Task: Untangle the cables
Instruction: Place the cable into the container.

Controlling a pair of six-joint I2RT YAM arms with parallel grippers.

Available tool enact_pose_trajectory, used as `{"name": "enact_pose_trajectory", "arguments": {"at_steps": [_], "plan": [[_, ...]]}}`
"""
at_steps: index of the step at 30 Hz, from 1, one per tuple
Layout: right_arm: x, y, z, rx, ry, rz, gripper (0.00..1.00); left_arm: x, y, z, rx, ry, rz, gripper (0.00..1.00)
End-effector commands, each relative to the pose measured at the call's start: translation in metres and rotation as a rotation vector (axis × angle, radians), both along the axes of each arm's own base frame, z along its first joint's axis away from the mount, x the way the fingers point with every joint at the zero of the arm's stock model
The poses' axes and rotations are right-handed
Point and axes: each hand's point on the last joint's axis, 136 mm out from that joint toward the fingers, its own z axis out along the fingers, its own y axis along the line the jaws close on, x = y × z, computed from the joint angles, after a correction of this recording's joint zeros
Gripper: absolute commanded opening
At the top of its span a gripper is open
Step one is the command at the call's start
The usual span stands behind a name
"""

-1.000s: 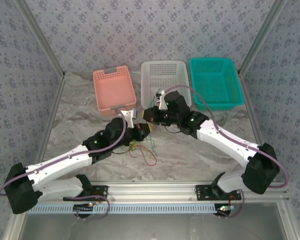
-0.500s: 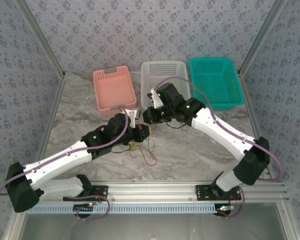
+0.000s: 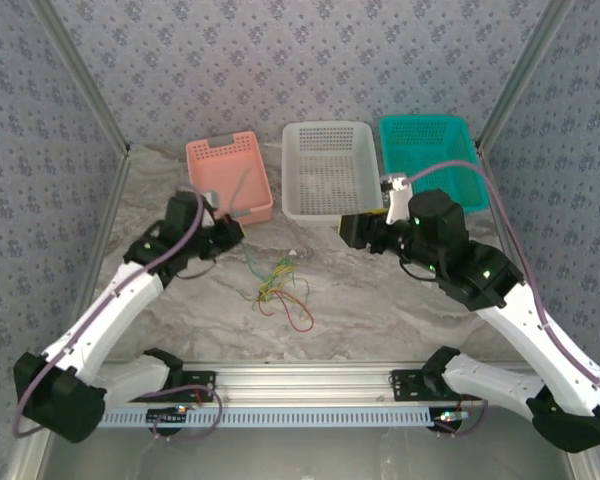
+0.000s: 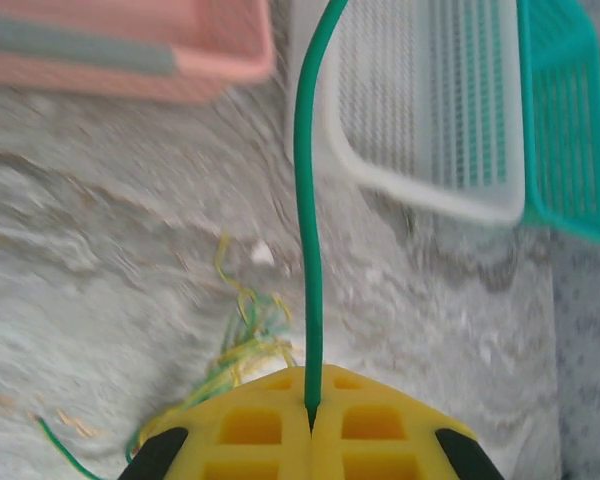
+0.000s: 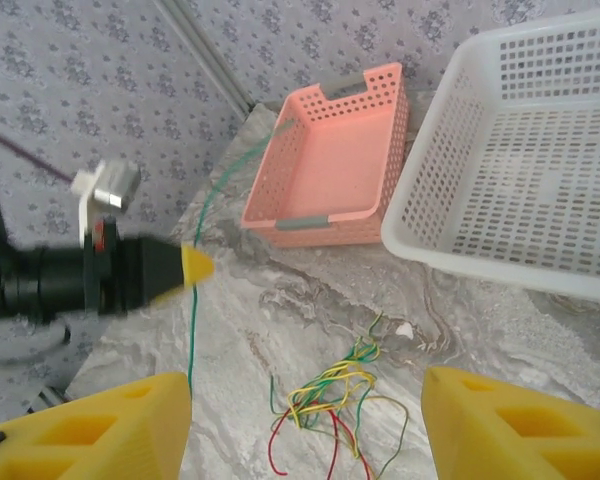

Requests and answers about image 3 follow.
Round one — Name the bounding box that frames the dark grey-green thin cable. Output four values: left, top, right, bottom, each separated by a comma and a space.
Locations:
229, 167, 269, 281

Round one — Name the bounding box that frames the yellow thin cable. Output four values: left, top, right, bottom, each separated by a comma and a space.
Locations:
252, 258, 301, 306

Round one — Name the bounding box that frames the white plastic basket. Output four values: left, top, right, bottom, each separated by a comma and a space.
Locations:
281, 120, 385, 225

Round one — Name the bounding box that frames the pink plastic basket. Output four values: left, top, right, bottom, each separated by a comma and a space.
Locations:
185, 130, 275, 227

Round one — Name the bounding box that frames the teal plastic basket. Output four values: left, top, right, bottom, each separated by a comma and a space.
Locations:
378, 114, 485, 215

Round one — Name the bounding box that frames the small black circuit board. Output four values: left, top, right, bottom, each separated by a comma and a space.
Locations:
147, 407, 189, 435
432, 409, 469, 434

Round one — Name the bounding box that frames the grey metal lower panel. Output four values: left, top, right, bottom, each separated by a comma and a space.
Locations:
44, 427, 579, 480

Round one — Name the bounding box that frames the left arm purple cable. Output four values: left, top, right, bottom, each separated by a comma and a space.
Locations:
12, 192, 225, 442

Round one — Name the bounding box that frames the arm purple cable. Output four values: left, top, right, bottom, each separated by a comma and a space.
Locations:
407, 160, 600, 440
12, 192, 225, 442

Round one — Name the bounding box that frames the left wrist thin black cable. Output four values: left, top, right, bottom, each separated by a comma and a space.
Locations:
172, 257, 217, 279

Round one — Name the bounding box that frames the wrist thin black cable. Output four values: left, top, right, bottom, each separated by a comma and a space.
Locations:
172, 257, 217, 279
398, 257, 442, 284

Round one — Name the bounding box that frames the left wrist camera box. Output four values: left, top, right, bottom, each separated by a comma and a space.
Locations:
198, 187, 225, 226

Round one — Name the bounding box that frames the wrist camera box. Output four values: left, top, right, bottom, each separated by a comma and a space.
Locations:
381, 172, 412, 225
198, 187, 225, 226

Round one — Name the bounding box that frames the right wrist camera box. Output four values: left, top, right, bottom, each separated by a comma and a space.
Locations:
381, 172, 412, 225

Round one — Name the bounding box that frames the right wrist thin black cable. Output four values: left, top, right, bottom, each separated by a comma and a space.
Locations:
398, 257, 442, 284

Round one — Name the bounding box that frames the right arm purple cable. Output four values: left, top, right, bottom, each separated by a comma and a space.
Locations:
407, 160, 600, 440

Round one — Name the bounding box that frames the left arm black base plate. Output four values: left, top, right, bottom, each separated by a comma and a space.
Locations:
129, 370, 217, 403

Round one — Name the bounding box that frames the aluminium mounting rail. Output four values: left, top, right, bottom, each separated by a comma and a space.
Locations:
102, 362, 536, 405

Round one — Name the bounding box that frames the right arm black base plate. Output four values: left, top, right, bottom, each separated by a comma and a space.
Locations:
390, 369, 484, 401

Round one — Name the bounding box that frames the aluminium frame post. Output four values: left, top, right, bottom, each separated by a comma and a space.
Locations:
473, 0, 577, 151
29, 0, 132, 157

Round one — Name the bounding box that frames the grey slotted cable duct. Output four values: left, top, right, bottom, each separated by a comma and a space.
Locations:
97, 405, 434, 429

